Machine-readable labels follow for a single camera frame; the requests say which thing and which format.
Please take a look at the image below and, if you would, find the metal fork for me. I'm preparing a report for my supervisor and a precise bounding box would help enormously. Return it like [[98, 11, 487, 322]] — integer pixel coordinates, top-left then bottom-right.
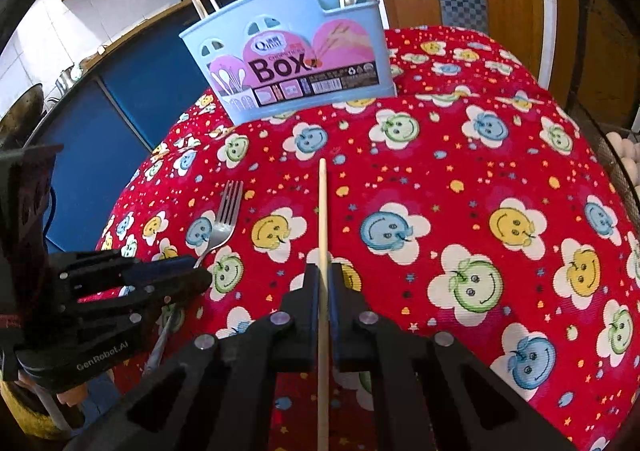
[[142, 180, 243, 376]]

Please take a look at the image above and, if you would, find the blue kitchen base cabinet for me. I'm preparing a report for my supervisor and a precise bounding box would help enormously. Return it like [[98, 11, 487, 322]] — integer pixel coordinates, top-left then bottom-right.
[[28, 0, 207, 252]]

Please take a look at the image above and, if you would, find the tray of eggs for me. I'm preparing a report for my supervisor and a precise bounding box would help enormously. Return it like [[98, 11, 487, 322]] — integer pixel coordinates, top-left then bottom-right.
[[605, 129, 640, 196]]

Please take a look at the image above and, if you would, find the yellow sleeve forearm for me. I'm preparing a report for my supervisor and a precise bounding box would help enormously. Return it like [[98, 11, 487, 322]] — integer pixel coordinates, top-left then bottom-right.
[[1, 381, 72, 440]]

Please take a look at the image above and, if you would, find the red floral tablecloth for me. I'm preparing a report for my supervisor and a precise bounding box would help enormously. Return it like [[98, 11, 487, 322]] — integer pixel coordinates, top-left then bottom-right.
[[99, 26, 639, 450]]

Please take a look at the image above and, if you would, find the black wire rack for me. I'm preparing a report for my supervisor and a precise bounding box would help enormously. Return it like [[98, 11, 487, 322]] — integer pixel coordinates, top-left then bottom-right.
[[564, 0, 640, 232]]

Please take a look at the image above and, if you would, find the left hand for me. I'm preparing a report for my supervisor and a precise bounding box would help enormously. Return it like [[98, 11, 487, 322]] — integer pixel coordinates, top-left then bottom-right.
[[16, 372, 88, 407]]

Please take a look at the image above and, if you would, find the light blue utensil box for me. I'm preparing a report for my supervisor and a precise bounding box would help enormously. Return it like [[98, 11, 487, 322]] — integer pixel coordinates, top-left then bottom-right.
[[179, 0, 396, 125]]

